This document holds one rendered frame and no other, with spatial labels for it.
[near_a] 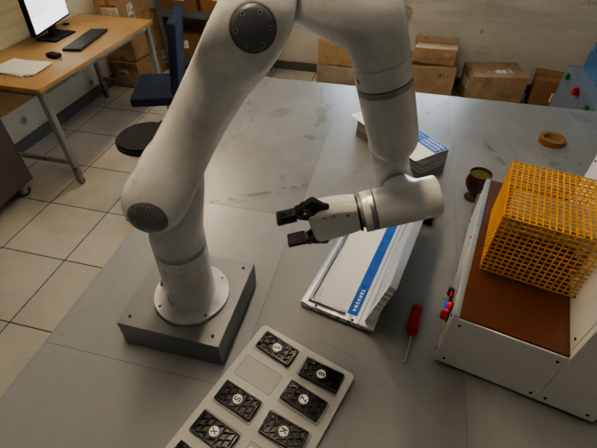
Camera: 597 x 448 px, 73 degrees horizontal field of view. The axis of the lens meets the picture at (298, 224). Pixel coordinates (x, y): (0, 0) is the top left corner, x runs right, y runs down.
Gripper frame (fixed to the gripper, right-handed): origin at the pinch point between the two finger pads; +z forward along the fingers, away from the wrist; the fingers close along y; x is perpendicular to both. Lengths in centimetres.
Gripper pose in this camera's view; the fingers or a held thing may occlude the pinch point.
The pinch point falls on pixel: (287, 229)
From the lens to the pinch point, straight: 84.8
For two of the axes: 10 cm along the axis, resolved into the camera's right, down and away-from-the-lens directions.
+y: -2.2, -5.0, -8.4
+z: -9.7, 2.2, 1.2
